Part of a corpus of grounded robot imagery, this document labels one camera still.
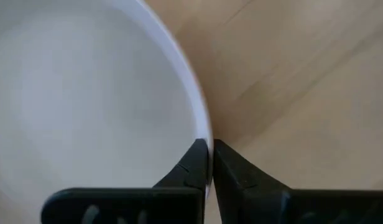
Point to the beige grey plate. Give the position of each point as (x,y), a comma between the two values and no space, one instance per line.
(85,93)

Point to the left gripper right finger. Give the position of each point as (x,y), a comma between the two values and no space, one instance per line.
(272,205)

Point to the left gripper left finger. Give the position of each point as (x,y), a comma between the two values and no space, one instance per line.
(132,207)

